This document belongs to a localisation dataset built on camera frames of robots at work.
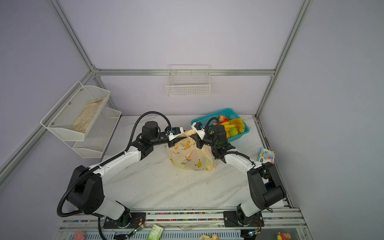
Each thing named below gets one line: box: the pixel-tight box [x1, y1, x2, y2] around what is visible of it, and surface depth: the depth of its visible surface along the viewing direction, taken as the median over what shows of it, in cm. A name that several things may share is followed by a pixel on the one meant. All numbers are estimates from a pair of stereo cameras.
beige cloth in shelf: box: [70, 96, 106, 133], surface depth 81 cm
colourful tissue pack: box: [258, 147, 276, 165], surface depth 94 cm
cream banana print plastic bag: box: [167, 129, 216, 171], surface depth 85 cm
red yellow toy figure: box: [276, 232, 292, 240], surface depth 69 cm
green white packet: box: [147, 224, 164, 240], surface depth 70 cm
